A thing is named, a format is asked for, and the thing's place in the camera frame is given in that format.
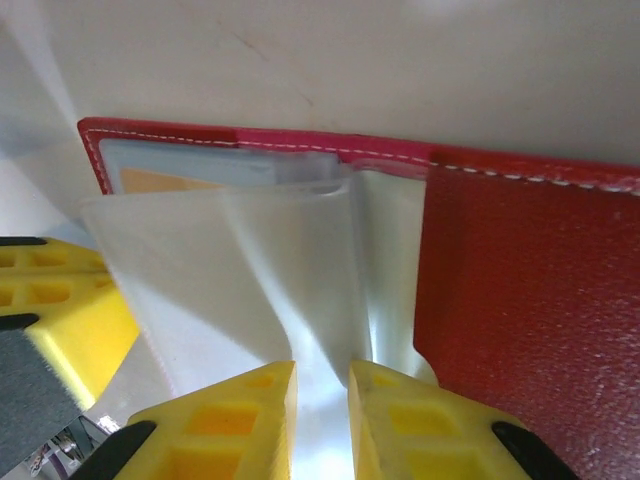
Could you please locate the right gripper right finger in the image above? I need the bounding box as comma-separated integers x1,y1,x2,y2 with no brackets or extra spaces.
347,359,579,480

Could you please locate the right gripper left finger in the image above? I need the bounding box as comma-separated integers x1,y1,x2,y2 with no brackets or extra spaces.
92,359,300,480

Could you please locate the red leather card holder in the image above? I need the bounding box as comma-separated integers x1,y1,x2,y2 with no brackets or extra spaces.
76,116,640,480

